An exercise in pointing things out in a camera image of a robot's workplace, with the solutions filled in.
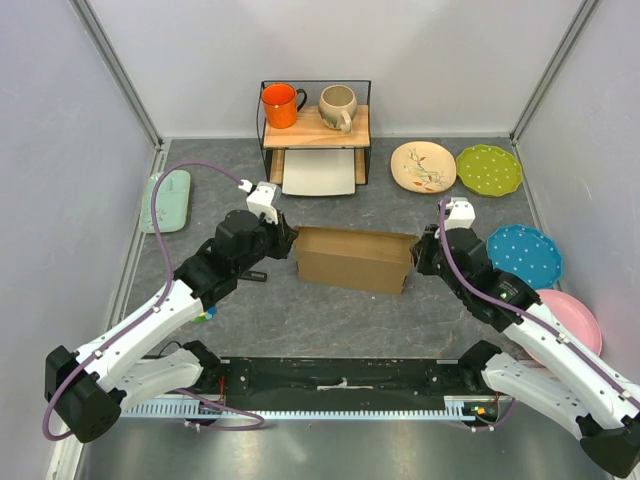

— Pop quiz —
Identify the brown cardboard box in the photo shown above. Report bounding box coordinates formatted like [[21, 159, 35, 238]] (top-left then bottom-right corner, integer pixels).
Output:
[[294, 226, 418, 295]]

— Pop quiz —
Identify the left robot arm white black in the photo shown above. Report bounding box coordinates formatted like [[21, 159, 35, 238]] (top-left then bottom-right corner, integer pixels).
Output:
[[42, 210, 298, 443]]

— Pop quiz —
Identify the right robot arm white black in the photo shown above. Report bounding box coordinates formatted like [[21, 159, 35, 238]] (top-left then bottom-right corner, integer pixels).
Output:
[[411, 224, 639, 478]]

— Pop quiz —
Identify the pink black highlighter marker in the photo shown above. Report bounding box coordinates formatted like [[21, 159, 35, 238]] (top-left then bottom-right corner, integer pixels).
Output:
[[239, 271, 268, 282]]

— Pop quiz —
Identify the beige floral plate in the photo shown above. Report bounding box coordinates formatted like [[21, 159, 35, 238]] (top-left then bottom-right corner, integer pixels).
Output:
[[390, 141, 457, 194]]

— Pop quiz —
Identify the white square plate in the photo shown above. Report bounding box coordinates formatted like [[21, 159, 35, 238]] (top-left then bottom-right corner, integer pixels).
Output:
[[282, 149, 356, 197]]

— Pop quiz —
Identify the green dotted plate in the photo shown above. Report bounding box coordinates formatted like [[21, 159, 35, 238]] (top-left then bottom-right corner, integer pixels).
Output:
[[456, 144, 522, 197]]

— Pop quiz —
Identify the blue dotted plate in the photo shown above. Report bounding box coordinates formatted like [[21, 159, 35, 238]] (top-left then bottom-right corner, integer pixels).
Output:
[[487, 224, 563, 290]]

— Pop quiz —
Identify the mint green divided tray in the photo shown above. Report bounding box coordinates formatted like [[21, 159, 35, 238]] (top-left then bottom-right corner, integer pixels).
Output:
[[138, 170, 191, 234]]

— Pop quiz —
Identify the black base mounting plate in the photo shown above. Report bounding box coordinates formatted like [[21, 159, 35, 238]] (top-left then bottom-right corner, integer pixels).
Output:
[[190, 357, 494, 398]]

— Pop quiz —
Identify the orange enamel mug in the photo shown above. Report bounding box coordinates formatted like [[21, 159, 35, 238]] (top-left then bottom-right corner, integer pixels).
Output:
[[261, 83, 307, 129]]

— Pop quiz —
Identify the beige ceramic mug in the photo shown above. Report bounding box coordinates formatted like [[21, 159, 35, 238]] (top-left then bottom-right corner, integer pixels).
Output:
[[318, 85, 358, 134]]

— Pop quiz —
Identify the pink plate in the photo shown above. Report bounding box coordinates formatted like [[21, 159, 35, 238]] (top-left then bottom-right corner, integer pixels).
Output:
[[537, 289, 603, 356]]

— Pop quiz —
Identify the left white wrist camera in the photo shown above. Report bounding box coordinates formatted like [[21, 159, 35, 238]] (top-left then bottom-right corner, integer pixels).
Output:
[[238, 179, 281, 225]]

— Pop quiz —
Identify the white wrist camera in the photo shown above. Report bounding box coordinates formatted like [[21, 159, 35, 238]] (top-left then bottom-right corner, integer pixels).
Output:
[[238, 179, 281, 225], [439, 197, 476, 231]]

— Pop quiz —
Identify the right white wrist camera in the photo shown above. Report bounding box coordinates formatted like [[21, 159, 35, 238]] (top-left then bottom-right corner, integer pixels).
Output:
[[439, 197, 476, 231]]

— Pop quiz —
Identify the black wire wooden shelf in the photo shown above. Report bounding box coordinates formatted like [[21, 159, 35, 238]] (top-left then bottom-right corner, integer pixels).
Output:
[[255, 79, 372, 186]]

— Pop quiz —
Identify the grey slotted cable duct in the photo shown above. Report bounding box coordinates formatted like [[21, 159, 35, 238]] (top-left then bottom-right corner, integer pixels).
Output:
[[122, 396, 498, 421]]

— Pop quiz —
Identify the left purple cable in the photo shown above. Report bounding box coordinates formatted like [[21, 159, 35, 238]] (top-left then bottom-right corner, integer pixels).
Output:
[[42, 159, 266, 442]]

